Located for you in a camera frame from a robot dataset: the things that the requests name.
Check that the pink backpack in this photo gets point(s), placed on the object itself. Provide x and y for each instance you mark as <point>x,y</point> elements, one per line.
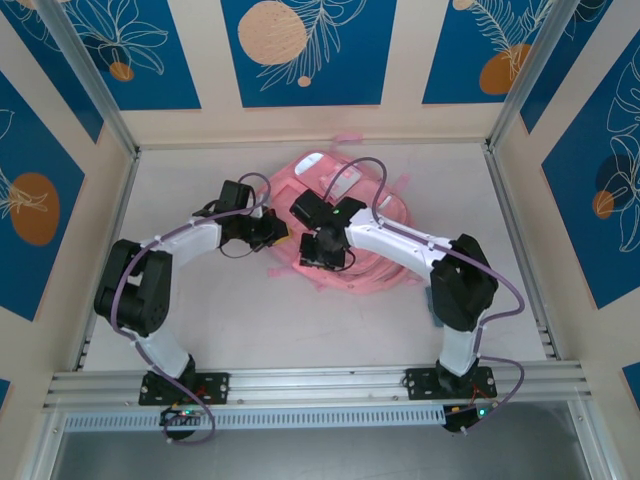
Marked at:
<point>395,207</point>

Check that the dark teal wallet case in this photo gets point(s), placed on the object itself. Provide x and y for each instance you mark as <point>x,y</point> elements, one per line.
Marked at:
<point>430,300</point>

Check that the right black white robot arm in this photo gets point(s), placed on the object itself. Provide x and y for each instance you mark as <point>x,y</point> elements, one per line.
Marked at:
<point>400,240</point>

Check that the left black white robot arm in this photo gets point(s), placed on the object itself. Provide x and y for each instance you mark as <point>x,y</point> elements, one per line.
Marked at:
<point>185,245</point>

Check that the left controller circuit board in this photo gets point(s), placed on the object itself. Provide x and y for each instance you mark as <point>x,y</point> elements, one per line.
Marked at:
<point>182,415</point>

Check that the controller circuit board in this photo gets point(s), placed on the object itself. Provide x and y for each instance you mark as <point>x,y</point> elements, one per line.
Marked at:
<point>182,415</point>
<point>470,417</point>

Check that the right controller circuit board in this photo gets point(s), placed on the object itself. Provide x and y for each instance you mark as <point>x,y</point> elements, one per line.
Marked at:
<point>470,417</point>

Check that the aluminium front rail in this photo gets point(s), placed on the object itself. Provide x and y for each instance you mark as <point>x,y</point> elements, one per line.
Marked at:
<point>320,382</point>

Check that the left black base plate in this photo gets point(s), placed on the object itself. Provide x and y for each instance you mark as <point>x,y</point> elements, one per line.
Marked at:
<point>215,387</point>

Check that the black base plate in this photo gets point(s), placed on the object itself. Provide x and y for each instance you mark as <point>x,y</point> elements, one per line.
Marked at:
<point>215,387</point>
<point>422,382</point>

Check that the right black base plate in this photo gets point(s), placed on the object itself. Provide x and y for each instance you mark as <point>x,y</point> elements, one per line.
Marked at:
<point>422,382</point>

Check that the blue floral wall panel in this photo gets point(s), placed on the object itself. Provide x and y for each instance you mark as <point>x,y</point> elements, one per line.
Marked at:
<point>450,60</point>
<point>165,75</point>
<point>555,85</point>
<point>350,75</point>
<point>30,150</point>
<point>575,225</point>
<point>60,85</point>

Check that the left aluminium corner post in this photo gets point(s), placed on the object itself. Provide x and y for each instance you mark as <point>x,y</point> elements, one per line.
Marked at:
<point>90,75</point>

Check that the aluminium corner post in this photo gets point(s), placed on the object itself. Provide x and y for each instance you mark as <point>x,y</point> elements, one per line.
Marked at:
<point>90,75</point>
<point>525,80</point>

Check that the right aluminium corner post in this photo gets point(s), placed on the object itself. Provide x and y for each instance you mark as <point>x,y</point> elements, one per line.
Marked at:
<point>525,80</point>

